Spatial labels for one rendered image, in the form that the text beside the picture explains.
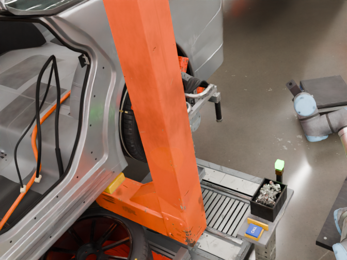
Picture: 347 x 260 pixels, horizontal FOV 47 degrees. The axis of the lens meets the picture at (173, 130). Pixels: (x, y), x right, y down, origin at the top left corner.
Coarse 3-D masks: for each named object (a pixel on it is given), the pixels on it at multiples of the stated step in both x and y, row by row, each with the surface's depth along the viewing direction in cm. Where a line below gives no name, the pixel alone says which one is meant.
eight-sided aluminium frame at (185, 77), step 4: (184, 72) 242; (184, 76) 243; (188, 76) 247; (192, 76) 251; (184, 80) 252; (192, 92) 258; (196, 92) 260; (188, 100) 264; (192, 100) 267; (196, 100) 263; (192, 104) 266
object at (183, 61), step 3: (180, 57) 237; (183, 57) 237; (180, 60) 237; (183, 60) 237; (186, 60) 241; (180, 63) 237; (183, 63) 239; (186, 63) 242; (180, 66) 237; (183, 66) 239; (186, 66) 242; (180, 69) 238; (183, 69) 240
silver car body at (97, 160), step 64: (0, 0) 153; (64, 0) 172; (192, 0) 248; (0, 64) 297; (64, 64) 281; (192, 64) 266; (0, 128) 241; (64, 128) 223; (0, 192) 224; (64, 192) 197; (0, 256) 173
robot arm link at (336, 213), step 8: (344, 208) 212; (336, 216) 210; (344, 216) 204; (336, 224) 209; (344, 224) 190; (344, 232) 175; (344, 240) 161; (336, 248) 156; (344, 248) 154; (336, 256) 154; (344, 256) 152
